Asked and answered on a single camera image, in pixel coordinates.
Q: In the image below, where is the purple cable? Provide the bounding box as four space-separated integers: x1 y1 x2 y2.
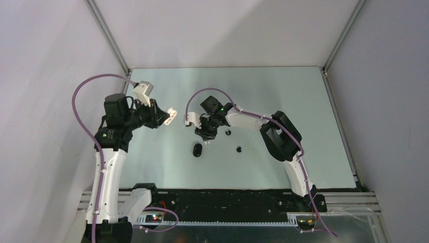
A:
71 73 180 243
184 88 337 239

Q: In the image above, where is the left aluminium frame post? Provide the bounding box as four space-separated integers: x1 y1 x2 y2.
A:
84 0 131 75

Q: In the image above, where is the white earbud charging case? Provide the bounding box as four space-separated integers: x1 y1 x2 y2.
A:
163 107 178 126

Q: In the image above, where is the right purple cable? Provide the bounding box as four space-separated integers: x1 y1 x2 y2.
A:
184 88 337 239

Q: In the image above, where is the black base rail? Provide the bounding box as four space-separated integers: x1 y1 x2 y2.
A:
149 189 327 223

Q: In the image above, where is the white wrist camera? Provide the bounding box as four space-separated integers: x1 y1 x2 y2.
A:
133 81 154 107
184 112 201 129

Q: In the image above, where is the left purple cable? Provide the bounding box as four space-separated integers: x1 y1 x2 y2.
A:
71 73 180 243

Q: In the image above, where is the aluminium frame post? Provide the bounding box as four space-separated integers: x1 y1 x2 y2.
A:
84 0 131 75
321 0 367 76

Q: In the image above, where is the right aluminium frame post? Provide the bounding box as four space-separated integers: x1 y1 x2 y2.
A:
321 0 367 76

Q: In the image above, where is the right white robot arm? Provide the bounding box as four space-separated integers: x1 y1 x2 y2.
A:
184 96 327 213

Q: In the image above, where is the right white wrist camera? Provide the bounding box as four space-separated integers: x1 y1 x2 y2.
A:
184 112 201 129

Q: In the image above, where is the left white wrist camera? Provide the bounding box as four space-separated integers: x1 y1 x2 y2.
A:
133 81 154 107

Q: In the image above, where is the black earbud charging case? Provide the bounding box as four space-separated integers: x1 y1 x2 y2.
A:
192 143 203 157

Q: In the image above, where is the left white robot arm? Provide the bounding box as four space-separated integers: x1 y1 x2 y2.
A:
82 93 177 242

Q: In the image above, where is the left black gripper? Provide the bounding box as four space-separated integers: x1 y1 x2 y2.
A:
123 96 169 131

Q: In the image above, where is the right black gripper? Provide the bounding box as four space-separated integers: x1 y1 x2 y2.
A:
195 114 219 141

